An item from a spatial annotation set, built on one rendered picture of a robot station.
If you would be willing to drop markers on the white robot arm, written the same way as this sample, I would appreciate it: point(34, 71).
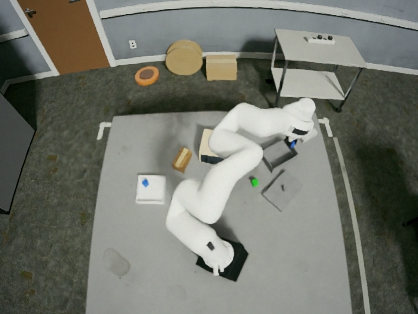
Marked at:
point(193, 200)

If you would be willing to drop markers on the brown cardboard box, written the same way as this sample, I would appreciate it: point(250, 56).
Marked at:
point(182, 159)

